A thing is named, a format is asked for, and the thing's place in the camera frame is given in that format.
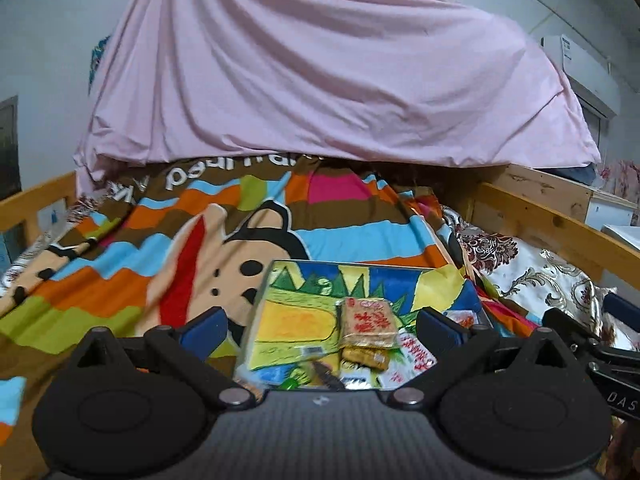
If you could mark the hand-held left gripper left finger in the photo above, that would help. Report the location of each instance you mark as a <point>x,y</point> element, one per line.
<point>205,332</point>

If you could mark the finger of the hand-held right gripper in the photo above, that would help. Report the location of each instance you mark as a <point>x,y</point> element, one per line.
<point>622,312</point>
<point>565,327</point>

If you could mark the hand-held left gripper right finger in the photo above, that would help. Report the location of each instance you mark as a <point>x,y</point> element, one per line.
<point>440,332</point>

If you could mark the orange snack packet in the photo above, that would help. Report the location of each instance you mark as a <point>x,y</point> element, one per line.
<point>462,317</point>

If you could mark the white red print snack packet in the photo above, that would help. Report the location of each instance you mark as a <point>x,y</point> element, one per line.
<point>405,360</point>

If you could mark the orange rice cracker packet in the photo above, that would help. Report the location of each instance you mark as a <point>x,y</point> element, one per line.
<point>367,322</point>

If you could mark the dinosaur print tray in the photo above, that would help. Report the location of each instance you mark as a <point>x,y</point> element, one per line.
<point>295,320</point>

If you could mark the green sausage stick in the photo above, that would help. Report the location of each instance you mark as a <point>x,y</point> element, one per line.
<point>290,384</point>

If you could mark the clear dark snack packet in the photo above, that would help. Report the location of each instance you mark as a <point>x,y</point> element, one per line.
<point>325,375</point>

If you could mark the person's right forearm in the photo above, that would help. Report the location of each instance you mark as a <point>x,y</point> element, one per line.
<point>627,455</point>

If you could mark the white floral quilt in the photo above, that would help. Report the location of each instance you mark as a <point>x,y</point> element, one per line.
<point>540,270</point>

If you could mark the white cabinet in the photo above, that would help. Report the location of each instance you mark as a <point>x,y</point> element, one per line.
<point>610,210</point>

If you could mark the colourful cartoon printed blanket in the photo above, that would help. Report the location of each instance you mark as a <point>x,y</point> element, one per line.
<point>125,260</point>

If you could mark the pink floral cloth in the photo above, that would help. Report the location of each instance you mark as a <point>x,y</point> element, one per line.
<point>622,177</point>

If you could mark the white air conditioner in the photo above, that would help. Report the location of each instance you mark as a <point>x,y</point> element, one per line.
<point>580,67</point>

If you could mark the dark framed window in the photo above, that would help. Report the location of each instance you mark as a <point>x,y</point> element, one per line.
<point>9,150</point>

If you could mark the teal patterned cloth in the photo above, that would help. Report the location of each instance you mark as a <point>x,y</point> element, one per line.
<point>99,60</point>

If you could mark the pink bed sheet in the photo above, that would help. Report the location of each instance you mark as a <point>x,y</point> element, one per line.
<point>325,60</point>

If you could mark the wooden bed frame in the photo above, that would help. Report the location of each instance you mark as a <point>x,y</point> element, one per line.
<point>525,215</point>

